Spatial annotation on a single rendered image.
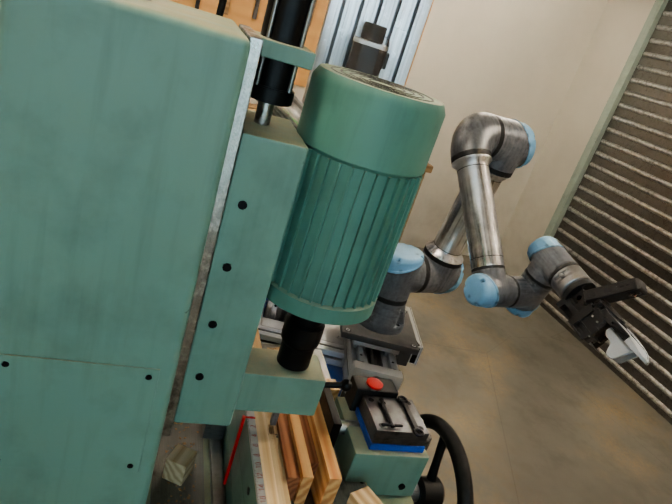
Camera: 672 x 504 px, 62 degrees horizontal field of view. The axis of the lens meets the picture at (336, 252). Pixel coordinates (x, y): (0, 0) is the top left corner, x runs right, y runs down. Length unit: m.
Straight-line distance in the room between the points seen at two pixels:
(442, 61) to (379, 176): 3.81
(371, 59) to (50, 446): 1.09
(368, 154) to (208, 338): 0.31
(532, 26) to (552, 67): 0.39
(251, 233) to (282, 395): 0.29
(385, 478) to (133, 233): 0.60
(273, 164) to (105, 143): 0.18
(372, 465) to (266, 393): 0.22
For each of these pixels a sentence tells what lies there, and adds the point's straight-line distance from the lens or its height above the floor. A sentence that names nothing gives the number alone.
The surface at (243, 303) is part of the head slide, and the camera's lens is 0.74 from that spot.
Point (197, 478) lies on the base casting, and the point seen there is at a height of 0.80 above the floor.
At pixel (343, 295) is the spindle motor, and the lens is 0.74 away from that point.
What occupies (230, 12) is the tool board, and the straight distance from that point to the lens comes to 3.97.
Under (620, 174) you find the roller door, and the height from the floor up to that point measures 1.15.
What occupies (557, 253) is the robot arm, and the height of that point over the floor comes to 1.24.
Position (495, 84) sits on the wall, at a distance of 4.72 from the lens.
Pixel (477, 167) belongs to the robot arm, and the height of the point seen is 1.35.
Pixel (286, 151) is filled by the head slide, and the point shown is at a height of 1.41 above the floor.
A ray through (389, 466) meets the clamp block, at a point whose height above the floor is 0.94.
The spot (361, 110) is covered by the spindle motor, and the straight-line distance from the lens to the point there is 0.66.
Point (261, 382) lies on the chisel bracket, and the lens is 0.86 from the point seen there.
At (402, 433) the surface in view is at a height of 1.00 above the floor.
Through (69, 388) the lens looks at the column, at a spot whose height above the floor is 1.08.
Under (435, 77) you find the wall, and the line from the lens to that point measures 4.46.
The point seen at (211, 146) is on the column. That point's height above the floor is 1.41.
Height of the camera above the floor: 1.57
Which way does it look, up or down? 22 degrees down
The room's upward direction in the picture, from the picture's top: 18 degrees clockwise
